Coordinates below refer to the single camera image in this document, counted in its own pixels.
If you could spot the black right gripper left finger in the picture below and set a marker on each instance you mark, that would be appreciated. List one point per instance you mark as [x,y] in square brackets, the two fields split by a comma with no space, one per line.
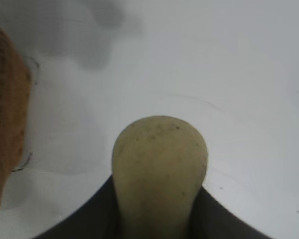
[89,219]

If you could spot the brown woven wicker basket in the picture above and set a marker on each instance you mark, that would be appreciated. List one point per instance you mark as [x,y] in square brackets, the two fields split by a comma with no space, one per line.
[5,119]

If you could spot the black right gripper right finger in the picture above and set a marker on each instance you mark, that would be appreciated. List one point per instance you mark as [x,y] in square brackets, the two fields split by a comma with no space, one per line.
[219,219]

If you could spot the yellow egg yolk pastry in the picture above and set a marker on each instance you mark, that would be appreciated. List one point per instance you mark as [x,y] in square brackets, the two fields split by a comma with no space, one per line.
[159,169]

